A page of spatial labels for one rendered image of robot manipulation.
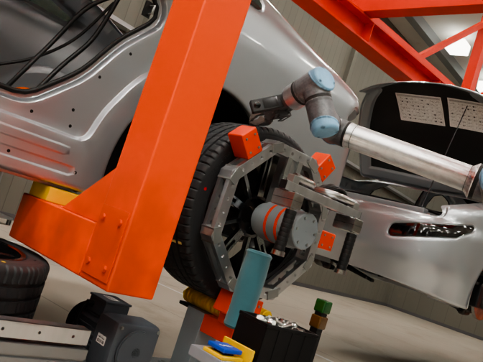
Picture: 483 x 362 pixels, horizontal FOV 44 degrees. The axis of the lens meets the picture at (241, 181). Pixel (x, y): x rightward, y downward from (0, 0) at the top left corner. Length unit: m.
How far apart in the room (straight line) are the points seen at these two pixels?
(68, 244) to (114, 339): 0.33
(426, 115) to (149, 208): 4.12
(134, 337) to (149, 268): 0.32
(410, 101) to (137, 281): 4.16
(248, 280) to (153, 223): 0.42
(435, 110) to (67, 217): 4.04
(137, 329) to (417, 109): 4.03
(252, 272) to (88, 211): 0.55
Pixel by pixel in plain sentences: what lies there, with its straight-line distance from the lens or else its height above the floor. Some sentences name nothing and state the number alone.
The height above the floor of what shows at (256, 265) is 0.70.
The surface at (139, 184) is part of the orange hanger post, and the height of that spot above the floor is 0.82.
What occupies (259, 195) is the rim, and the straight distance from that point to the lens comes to 2.21.
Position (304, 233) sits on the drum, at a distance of 2.04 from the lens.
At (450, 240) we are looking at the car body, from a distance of 4.56.
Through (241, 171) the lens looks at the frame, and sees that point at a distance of 1.98.
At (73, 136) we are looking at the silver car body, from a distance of 2.14.
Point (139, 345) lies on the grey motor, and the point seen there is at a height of 0.34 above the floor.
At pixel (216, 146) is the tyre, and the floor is 1.03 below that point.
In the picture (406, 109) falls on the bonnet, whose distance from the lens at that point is 5.62.
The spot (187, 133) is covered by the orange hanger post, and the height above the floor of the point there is 1.00.
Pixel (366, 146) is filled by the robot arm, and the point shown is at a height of 1.17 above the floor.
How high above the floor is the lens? 0.79
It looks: 4 degrees up
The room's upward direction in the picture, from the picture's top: 18 degrees clockwise
